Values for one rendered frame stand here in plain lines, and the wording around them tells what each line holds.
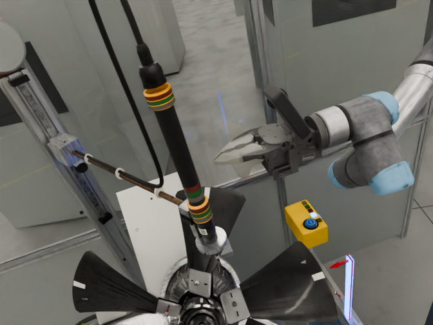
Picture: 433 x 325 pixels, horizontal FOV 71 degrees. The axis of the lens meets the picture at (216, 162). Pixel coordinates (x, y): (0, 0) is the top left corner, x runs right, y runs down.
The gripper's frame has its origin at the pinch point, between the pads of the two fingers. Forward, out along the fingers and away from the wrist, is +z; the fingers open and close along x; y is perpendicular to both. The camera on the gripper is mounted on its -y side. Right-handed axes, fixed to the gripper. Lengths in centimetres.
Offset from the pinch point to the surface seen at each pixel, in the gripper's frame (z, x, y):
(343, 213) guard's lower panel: -74, 70, 118
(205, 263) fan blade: 10.4, 6.8, 35.9
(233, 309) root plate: 7.3, -1.6, 47.6
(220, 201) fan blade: 1.0, 15.6, 24.9
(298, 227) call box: -25, 25, 59
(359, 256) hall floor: -86, 68, 166
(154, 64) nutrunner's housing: 5.8, -1.3, -19.5
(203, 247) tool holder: 8.8, -2.1, 19.7
